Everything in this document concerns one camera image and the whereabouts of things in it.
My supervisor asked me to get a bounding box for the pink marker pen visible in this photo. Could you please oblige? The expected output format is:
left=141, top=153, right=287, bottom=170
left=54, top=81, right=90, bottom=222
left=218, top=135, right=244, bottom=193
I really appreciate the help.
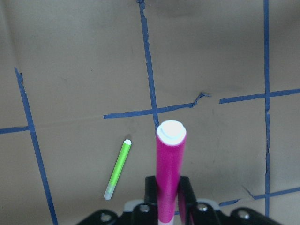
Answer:
left=156, top=120, right=187, bottom=225

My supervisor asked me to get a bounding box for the green marker pen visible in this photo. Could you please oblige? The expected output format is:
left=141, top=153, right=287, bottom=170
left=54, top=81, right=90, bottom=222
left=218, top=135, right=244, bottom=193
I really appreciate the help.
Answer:
left=104, top=139, right=132, bottom=201

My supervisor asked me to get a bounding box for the brown paper table cover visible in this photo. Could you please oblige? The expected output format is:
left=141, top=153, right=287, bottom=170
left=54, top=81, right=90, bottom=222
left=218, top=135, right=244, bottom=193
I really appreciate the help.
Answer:
left=0, top=0, right=300, bottom=225

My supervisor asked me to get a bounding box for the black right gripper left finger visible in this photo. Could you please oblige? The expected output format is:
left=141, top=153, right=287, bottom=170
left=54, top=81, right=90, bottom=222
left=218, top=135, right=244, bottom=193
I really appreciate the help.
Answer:
left=131, top=176, right=158, bottom=225

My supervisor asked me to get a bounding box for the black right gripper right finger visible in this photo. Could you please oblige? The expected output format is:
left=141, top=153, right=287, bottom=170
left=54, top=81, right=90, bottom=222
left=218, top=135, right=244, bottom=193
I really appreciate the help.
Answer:
left=178, top=176, right=222, bottom=225

